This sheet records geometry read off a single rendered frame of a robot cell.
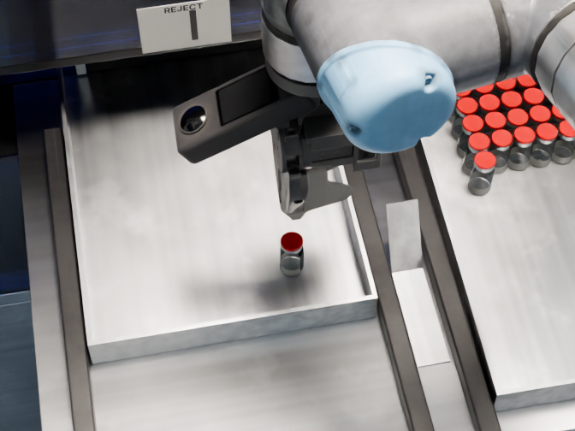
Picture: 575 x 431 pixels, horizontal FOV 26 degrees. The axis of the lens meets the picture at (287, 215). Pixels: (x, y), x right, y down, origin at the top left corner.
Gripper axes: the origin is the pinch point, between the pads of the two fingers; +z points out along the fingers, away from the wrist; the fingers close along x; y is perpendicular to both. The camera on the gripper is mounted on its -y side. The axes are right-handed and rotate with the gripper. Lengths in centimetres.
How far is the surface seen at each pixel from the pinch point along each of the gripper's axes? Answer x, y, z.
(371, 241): 0.3, 8.2, 8.3
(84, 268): 1.9, -18.5, 7.7
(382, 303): -6.3, 7.7, 8.3
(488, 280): -4.7, 18.3, 10.1
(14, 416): 20, -35, 70
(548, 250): -2.6, 24.8, 10.1
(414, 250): -1.2, 12.0, 8.5
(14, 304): 20, -30, 40
